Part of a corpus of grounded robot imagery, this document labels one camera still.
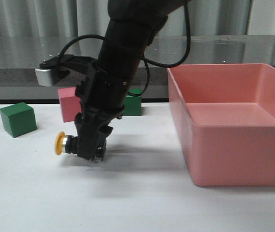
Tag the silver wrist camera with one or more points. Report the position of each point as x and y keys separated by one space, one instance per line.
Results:
x=49 y=73

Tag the yellow push button switch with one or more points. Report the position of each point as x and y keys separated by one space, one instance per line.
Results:
x=65 y=144

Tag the right green cube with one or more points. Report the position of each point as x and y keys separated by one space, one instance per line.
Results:
x=132 y=104

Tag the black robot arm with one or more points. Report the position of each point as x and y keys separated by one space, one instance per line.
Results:
x=132 y=27

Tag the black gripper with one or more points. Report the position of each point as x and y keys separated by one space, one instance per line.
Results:
x=102 y=95

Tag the grey curtain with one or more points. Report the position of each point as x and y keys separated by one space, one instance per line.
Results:
x=69 y=18

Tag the left green cube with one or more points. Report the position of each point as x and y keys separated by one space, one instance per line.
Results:
x=18 y=119

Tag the green cube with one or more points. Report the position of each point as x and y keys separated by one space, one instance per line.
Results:
x=18 y=119
x=132 y=104

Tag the grey glossy bench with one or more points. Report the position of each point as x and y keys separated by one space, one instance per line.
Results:
x=19 y=56

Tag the pink plastic bin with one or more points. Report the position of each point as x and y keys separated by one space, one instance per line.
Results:
x=224 y=115

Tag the pink cube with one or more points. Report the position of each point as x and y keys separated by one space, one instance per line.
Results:
x=69 y=103

